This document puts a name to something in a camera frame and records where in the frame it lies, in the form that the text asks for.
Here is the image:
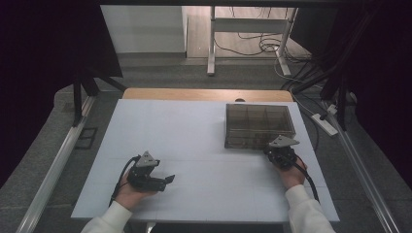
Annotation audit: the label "white foam board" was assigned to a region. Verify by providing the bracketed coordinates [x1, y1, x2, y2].
[70, 98, 340, 225]

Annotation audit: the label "person's right hand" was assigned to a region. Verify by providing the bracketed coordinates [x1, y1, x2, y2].
[274, 156, 308, 190]

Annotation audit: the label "aluminium rail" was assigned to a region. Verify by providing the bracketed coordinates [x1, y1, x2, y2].
[324, 101, 402, 233]
[16, 95, 98, 233]

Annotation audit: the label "white cabinet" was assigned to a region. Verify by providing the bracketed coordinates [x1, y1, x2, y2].
[100, 4, 189, 54]

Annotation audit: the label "white power strip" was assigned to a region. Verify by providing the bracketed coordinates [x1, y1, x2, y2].
[311, 113, 339, 137]

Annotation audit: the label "person's left hand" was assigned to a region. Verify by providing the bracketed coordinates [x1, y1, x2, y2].
[115, 175, 156, 212]

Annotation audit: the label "black metal stand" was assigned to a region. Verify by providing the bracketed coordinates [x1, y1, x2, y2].
[281, 6, 383, 132]
[71, 66, 128, 128]

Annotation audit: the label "white metal desk frame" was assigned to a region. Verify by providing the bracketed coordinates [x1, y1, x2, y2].
[207, 5, 299, 77]

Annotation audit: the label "transparent brown drawer box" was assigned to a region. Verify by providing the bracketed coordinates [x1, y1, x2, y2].
[223, 103, 296, 150]

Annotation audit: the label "black floor cables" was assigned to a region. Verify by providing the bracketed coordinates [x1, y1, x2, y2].
[213, 6, 314, 64]

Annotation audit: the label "left hand-held gripper black cable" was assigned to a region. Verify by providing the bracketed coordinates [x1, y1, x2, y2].
[108, 154, 142, 208]

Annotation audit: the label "black floor outlet cover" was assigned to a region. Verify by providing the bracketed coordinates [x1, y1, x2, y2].
[75, 126, 99, 150]

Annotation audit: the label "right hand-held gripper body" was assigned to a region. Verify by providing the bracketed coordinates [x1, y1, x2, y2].
[263, 135, 301, 171]

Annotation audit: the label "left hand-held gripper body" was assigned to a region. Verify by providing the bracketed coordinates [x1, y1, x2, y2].
[127, 150, 167, 193]

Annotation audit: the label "black curtain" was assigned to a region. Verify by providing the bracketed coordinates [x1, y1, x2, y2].
[291, 0, 412, 190]
[0, 0, 124, 189]

